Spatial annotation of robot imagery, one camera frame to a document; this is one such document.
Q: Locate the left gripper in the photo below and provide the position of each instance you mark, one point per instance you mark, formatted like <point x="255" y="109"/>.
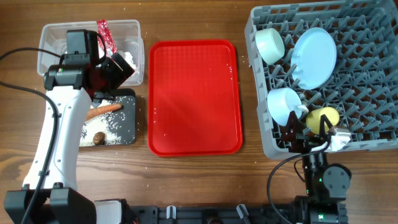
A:
<point x="119" y="75"/>

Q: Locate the black tray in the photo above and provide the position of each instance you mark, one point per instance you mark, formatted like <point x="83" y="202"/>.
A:
<point x="113" y="95"/>

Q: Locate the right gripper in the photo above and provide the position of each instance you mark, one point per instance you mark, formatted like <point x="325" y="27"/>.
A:
<point x="305" y="142"/>

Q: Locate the red serving tray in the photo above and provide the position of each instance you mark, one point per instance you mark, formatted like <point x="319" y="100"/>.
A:
<point x="194" y="104"/>

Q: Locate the white napkin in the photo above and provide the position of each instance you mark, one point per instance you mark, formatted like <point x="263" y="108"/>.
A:
<point x="128" y="58"/>

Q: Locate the light blue plate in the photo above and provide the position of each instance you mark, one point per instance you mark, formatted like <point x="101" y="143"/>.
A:
<point x="315" y="58"/>

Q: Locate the grey dishwasher rack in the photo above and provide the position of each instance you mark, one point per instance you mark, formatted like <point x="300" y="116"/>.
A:
<point x="363" y="85"/>

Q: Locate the orange carrot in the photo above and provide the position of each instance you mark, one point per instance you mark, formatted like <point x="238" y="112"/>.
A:
<point x="92" y="113"/>

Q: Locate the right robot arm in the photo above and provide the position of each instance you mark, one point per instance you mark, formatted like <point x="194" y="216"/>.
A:
<point x="326" y="184"/>

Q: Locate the white plastic spoon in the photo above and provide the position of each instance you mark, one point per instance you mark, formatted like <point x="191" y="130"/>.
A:
<point x="301" y="108"/>

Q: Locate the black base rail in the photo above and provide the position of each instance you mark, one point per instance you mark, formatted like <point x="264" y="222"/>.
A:
<point x="217" y="214"/>

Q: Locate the light blue bowl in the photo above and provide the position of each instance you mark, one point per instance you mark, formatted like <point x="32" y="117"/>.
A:
<point x="280" y="102"/>

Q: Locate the brown mushroom piece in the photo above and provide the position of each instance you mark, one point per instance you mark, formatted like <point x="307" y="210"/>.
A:
<point x="99" y="138"/>

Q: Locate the green bowl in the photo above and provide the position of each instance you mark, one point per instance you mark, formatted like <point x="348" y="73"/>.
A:
<point x="270" y="45"/>

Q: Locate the white rice pile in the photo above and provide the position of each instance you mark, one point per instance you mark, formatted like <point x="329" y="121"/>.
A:
<point x="119" y="126"/>

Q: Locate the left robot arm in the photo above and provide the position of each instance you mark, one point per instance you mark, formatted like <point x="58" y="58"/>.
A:
<point x="49" y="191"/>

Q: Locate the red snack wrapper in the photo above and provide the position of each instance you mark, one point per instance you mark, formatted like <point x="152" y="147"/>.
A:
<point x="104" y="31"/>

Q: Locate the clear plastic bin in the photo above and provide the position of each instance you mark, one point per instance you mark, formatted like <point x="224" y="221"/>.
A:
<point x="126" y="35"/>

